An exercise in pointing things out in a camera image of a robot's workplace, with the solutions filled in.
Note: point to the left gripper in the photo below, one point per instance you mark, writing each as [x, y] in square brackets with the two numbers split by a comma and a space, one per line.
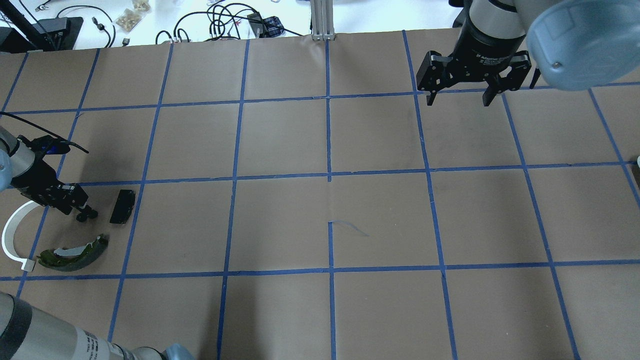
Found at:
[34, 178]

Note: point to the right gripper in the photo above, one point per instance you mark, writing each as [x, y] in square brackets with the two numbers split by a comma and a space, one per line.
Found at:
[481, 42]

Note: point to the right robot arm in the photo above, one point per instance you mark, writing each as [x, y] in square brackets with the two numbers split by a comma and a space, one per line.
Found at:
[573, 44]

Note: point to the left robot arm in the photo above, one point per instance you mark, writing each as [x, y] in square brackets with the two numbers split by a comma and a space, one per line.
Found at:
[19, 157]

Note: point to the black brake pad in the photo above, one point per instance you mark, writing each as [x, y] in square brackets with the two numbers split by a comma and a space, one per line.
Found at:
[123, 206]

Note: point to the green brake shoe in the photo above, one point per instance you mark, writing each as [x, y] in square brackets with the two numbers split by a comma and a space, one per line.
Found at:
[74, 259]

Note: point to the black monitor stand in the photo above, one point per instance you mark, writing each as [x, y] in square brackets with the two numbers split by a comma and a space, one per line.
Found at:
[26, 33]

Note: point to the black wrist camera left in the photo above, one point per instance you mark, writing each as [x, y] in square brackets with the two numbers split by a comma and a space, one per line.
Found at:
[47, 145]

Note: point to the white half ring clamp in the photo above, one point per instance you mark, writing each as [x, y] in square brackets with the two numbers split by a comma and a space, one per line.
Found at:
[8, 236]

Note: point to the aluminium frame post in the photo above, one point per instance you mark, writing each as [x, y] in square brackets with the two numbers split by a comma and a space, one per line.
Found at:
[322, 20]

